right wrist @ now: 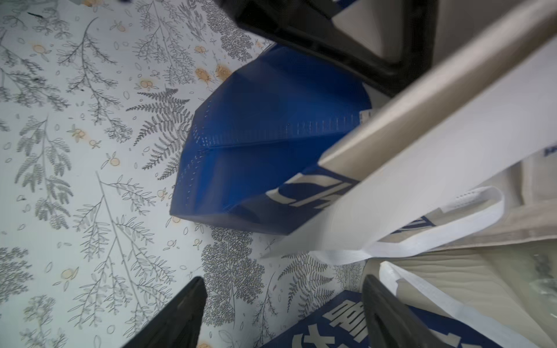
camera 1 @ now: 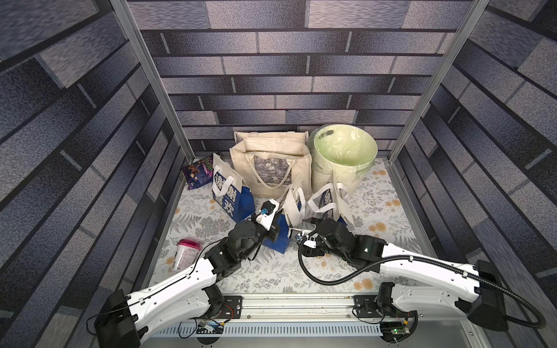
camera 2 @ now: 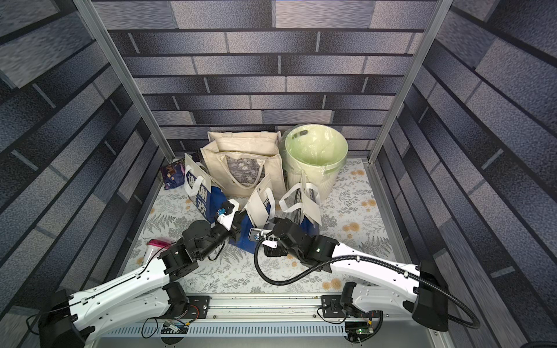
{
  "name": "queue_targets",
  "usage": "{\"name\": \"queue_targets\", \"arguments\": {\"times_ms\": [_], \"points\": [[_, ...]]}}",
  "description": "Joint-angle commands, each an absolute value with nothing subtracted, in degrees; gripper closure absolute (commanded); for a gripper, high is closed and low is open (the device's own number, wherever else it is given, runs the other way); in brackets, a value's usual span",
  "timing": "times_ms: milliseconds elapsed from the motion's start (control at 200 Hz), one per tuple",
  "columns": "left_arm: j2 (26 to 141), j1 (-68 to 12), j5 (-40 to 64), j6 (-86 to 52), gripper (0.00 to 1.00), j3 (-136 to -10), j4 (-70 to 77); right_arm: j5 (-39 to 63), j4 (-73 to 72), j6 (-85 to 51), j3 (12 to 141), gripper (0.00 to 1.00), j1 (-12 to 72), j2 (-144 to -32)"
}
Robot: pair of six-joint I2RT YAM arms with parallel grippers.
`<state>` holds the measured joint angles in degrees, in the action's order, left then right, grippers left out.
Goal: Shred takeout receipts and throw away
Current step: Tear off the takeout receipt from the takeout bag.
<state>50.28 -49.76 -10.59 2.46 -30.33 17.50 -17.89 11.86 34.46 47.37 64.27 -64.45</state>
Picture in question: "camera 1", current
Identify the blue white bag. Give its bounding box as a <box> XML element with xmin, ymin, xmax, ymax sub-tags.
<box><xmin>212</xmin><ymin>154</ymin><xmax>255</xmax><ymax>223</ymax></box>
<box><xmin>263</xmin><ymin>174</ymin><xmax>306</xmax><ymax>254</ymax></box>
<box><xmin>306</xmin><ymin>173</ymin><xmax>354</xmax><ymax>224</ymax></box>

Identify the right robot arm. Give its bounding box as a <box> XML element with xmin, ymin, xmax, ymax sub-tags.
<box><xmin>294</xmin><ymin>219</ymin><xmax>509</xmax><ymax>332</ymax></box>

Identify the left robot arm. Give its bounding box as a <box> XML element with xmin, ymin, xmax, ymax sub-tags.
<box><xmin>88</xmin><ymin>208</ymin><xmax>281</xmax><ymax>347</ymax></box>

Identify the beige canvas tote bag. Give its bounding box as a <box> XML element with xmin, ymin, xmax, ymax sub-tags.
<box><xmin>230</xmin><ymin>131</ymin><xmax>312</xmax><ymax>198</ymax></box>

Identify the floral table mat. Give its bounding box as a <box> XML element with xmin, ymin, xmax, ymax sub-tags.
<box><xmin>149</xmin><ymin>159</ymin><xmax>422</xmax><ymax>294</ymax></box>

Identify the purple snack packet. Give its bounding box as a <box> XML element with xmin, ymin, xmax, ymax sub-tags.
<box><xmin>182</xmin><ymin>155</ymin><xmax>214</xmax><ymax>190</ymax></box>

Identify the pink lidded cup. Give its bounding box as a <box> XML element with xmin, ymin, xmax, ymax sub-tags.
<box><xmin>173</xmin><ymin>239</ymin><xmax>201</xmax><ymax>272</ymax></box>

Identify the green lined trash bin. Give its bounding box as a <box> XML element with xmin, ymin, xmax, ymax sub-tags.
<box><xmin>307</xmin><ymin>124</ymin><xmax>379</xmax><ymax>195</ymax></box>

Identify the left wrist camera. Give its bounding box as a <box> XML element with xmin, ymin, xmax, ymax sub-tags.
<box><xmin>255</xmin><ymin>199</ymin><xmax>279</xmax><ymax>231</ymax></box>

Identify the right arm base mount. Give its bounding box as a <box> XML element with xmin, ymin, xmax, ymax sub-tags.
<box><xmin>352</xmin><ymin>295</ymin><xmax>416</xmax><ymax>319</ymax></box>

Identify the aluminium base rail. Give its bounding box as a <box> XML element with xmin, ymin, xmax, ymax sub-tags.
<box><xmin>121</xmin><ymin>292</ymin><xmax>480</xmax><ymax>338</ymax></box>

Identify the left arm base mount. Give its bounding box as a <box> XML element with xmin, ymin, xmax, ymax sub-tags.
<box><xmin>198</xmin><ymin>295</ymin><xmax>244</xmax><ymax>320</ymax></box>

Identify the black corrugated cable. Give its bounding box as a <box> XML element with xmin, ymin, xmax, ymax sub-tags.
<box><xmin>297</xmin><ymin>241</ymin><xmax>547</xmax><ymax>330</ymax></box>

